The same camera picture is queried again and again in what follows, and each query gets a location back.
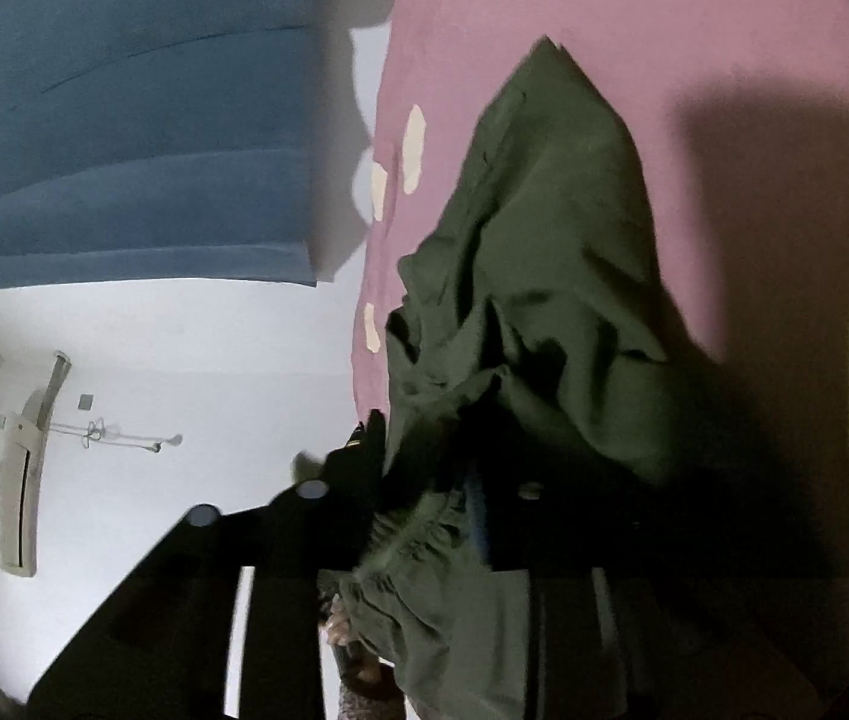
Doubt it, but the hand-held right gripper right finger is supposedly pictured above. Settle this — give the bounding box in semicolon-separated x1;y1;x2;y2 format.
467;465;824;720

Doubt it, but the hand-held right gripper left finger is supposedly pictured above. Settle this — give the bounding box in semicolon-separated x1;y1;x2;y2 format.
26;411;389;720

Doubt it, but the white air conditioner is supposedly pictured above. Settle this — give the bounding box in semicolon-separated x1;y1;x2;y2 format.
0;351;73;578

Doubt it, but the air conditioner cable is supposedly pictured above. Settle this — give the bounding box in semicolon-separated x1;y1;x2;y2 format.
49;418;185;458

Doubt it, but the pink polka dot bedsheet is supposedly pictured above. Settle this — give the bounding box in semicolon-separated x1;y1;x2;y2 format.
349;0;849;691

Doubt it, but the olive green jacket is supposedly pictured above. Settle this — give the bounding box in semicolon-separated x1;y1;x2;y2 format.
317;36;703;720

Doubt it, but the person's left hand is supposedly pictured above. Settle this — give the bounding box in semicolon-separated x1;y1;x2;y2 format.
321;594;365;661

